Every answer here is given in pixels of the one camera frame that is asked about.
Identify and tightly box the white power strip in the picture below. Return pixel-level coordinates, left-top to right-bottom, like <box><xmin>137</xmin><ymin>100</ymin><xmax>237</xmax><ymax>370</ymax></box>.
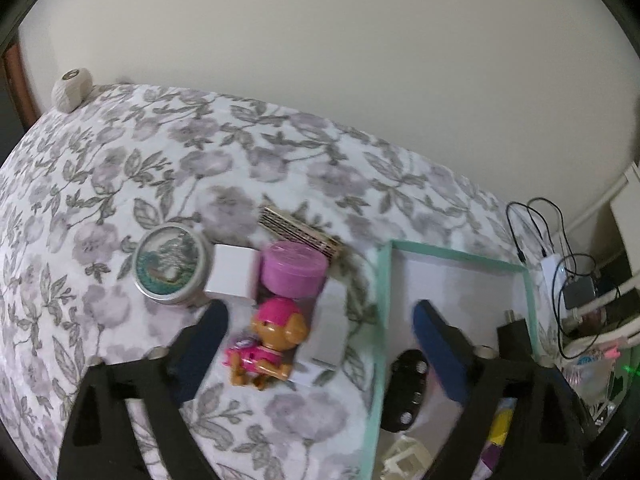
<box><xmin>540</xmin><ymin>254</ymin><xmax>576</xmax><ymax>321</ymax></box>

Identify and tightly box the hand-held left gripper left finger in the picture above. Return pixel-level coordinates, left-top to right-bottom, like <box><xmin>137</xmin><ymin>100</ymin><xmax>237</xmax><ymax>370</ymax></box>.
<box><xmin>56</xmin><ymin>301</ymin><xmax>230</xmax><ymax>480</ymax></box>

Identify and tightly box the black toy car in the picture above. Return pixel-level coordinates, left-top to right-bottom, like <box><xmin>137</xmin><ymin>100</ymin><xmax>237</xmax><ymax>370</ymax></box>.
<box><xmin>382</xmin><ymin>349</ymin><xmax>429</xmax><ymax>432</ymax></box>

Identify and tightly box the black printed package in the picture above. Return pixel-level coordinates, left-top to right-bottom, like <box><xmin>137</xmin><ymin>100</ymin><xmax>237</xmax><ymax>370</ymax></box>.
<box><xmin>587</xmin><ymin>400</ymin><xmax>632</xmax><ymax>471</ymax></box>

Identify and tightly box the pink round container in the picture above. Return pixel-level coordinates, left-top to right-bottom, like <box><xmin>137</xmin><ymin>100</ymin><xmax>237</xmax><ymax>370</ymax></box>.
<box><xmin>261</xmin><ymin>241</ymin><xmax>328</xmax><ymax>297</ymax></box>

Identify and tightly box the pink toy dog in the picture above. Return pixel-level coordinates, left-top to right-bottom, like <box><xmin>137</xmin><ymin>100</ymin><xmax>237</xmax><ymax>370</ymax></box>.
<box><xmin>226</xmin><ymin>297</ymin><xmax>308</xmax><ymax>390</ymax></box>

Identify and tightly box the black triangular block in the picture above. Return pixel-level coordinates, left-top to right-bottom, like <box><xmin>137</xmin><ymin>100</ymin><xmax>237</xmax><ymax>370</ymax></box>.
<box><xmin>497</xmin><ymin>309</ymin><xmax>540</xmax><ymax>361</ymax></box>

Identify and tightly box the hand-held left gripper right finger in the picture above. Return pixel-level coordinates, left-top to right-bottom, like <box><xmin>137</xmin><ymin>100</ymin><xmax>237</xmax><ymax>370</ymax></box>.
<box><xmin>412</xmin><ymin>299</ymin><xmax>588</xmax><ymax>480</ymax></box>

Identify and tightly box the brown wooden bed frame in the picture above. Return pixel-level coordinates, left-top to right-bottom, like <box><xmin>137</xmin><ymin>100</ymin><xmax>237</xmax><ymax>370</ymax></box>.
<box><xmin>0</xmin><ymin>42</ymin><xmax>38</xmax><ymax>128</ymax></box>

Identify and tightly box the cream plastic toy chair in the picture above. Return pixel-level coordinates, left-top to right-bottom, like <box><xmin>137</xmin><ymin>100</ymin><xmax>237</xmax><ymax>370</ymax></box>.
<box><xmin>382</xmin><ymin>435</ymin><xmax>436</xmax><ymax>480</ymax></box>

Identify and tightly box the white charger cube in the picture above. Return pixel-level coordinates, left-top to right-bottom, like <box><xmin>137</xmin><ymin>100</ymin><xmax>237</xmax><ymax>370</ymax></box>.
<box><xmin>204</xmin><ymin>243</ymin><xmax>261</xmax><ymax>303</ymax></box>

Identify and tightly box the floral blanket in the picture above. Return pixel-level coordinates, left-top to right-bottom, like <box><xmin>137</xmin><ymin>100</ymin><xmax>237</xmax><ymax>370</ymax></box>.
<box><xmin>0</xmin><ymin>82</ymin><xmax>566</xmax><ymax>480</ymax></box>

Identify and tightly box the black power adapter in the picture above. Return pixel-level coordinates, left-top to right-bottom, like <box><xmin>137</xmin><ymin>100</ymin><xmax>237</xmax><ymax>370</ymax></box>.
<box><xmin>564</xmin><ymin>277</ymin><xmax>598</xmax><ymax>311</ymax></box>

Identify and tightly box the white yarn ball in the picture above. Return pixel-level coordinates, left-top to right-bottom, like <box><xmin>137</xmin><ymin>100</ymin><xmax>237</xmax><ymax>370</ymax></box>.
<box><xmin>51</xmin><ymin>67</ymin><xmax>93</xmax><ymax>112</ymax></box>

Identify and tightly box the teal cardboard box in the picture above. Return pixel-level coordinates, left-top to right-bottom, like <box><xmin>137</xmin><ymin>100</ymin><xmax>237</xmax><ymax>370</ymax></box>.
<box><xmin>367</xmin><ymin>239</ymin><xmax>543</xmax><ymax>480</ymax></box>

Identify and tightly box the clear plastic bag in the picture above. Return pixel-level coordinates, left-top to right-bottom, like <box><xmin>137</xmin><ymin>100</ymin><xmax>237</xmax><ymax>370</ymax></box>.
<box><xmin>565</xmin><ymin>355</ymin><xmax>616</xmax><ymax>406</ymax></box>

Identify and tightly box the small white box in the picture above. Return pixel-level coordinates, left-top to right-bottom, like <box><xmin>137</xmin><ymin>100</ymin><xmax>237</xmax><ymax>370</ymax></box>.
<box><xmin>292</xmin><ymin>280</ymin><xmax>348</xmax><ymax>386</ymax></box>

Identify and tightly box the round metal tin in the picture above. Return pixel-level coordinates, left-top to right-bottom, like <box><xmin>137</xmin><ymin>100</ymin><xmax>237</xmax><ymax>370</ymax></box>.
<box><xmin>132</xmin><ymin>223</ymin><xmax>213</xmax><ymax>307</ymax></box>

